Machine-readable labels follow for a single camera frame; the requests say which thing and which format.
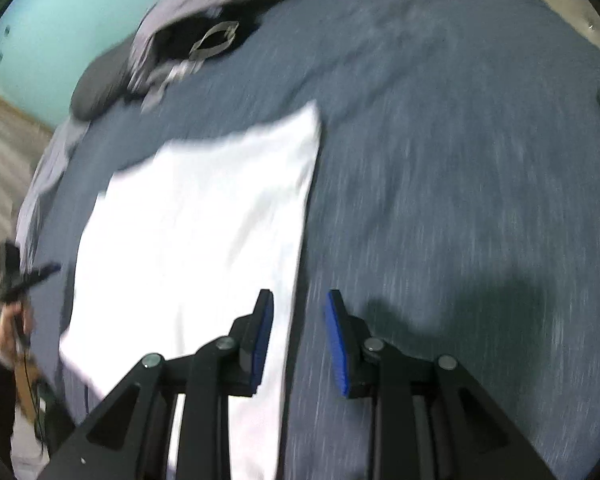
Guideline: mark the white polo shirt black collar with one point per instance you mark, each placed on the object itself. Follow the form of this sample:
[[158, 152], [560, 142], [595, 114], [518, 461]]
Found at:
[[195, 235]]

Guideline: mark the person's left hand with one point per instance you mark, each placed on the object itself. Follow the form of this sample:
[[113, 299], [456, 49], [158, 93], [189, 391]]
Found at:
[[5, 335]]

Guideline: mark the blue woven bedspread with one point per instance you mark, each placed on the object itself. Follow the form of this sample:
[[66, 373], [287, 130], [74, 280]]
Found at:
[[455, 160]]

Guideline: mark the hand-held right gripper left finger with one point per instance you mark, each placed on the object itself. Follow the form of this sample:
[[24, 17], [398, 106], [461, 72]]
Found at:
[[261, 350]]

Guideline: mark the pile of grey black clothes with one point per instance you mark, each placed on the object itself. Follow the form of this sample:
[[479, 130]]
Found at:
[[180, 15]]

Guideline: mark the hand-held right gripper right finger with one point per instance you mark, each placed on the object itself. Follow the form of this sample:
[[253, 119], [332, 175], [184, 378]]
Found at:
[[336, 350]]

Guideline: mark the cardboard box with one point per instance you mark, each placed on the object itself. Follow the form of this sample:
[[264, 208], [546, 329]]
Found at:
[[27, 390]]

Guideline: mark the lavender bed sheet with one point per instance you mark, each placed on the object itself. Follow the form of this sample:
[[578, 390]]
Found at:
[[45, 185]]

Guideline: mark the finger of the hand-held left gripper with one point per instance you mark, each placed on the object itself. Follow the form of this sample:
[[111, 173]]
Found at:
[[42, 272]]

